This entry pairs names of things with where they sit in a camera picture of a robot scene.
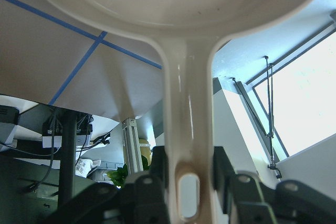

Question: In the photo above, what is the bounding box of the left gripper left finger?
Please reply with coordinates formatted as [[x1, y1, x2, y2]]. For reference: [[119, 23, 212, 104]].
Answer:
[[122, 146, 170, 223]]

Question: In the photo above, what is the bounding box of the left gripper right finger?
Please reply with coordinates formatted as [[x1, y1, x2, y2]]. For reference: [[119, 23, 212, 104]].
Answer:
[[213, 146, 278, 223]]

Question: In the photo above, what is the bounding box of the beige dustpan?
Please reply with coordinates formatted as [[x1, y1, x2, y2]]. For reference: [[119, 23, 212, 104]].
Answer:
[[47, 0, 312, 223]]

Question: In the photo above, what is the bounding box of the aluminium frame post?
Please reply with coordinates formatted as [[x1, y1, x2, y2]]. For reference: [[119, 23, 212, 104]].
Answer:
[[122, 118, 143, 175]]

